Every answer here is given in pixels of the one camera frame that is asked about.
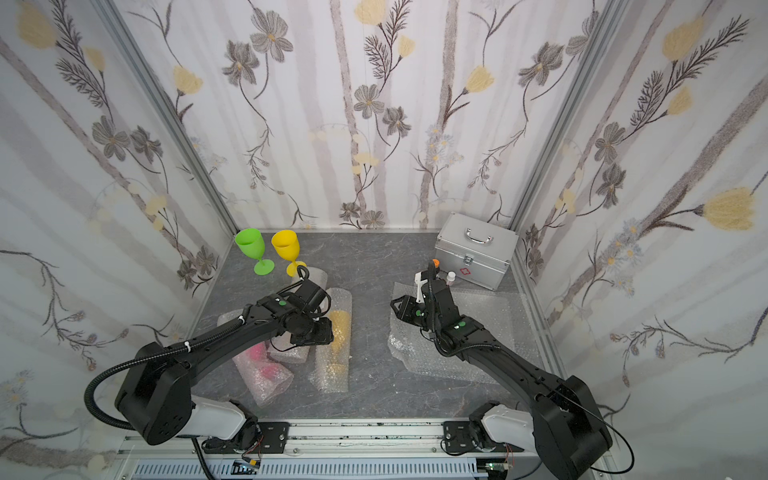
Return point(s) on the amber glass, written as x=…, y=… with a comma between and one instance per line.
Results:
x=331, y=373

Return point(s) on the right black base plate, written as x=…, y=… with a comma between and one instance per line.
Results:
x=465, y=436

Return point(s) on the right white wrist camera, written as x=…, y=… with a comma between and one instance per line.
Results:
x=420, y=280

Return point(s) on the green plastic wine glass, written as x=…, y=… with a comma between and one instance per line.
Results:
x=251, y=243

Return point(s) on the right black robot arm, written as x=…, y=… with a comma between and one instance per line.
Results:
x=563, y=425

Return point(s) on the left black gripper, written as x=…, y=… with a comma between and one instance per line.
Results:
x=318, y=330

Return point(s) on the orange glass in bubble wrap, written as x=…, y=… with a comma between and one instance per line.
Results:
x=281, y=348

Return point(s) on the white slotted cable duct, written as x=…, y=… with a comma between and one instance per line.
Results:
x=377, y=468

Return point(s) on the silver aluminium case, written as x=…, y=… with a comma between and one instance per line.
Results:
x=476, y=251

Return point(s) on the pink glass in bubble wrap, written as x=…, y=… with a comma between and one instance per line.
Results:
x=264, y=379

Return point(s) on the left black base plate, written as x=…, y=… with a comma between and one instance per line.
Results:
x=253, y=438

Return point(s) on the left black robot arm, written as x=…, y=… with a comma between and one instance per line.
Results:
x=151, y=394

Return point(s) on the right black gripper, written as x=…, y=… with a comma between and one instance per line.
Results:
x=405, y=308

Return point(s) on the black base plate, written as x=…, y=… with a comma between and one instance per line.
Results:
x=253, y=438
x=465, y=436

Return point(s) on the clear bubble wrap sheet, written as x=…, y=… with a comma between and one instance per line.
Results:
x=419, y=356
x=504, y=314

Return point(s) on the yellow glass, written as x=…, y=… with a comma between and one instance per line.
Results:
x=287, y=247

